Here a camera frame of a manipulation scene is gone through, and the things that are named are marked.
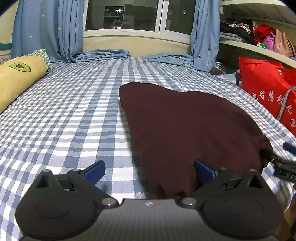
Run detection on maroon printed sweater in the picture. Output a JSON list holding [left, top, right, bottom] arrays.
[[119, 82, 273, 198]]

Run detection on red clothing on shelf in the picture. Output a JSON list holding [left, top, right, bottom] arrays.
[[252, 24, 276, 45]]

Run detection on dark folded clothes on shelf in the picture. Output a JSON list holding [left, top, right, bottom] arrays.
[[220, 18, 254, 44]]

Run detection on blue checkered bed sheet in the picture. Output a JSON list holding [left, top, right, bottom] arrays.
[[1, 57, 295, 240]]

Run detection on red fabric tote bag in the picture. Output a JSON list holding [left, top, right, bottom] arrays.
[[239, 57, 295, 135]]

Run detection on pink handbag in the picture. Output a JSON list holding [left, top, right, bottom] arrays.
[[273, 29, 295, 58]]

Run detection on yellow avocado print quilt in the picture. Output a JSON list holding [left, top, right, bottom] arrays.
[[0, 55, 47, 112]]

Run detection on purple small bag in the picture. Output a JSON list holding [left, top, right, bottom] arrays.
[[262, 32, 275, 51]]

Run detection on green checkered pillow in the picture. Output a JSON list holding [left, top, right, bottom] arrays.
[[29, 49, 54, 74]]

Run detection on right blue star curtain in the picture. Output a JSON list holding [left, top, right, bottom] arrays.
[[142, 0, 221, 73]]

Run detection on blue star curtain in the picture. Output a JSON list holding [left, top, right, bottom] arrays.
[[142, 0, 221, 73], [11, 1, 130, 63]]

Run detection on teal white headboard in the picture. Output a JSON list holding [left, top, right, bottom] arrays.
[[0, 43, 11, 64]]

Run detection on left blue star curtain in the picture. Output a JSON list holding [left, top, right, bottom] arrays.
[[11, 1, 130, 63]]

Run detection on white framed window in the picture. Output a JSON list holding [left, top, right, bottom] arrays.
[[84, 0, 196, 41]]

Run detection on white wall shelving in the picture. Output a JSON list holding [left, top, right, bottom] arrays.
[[217, 1, 295, 69]]

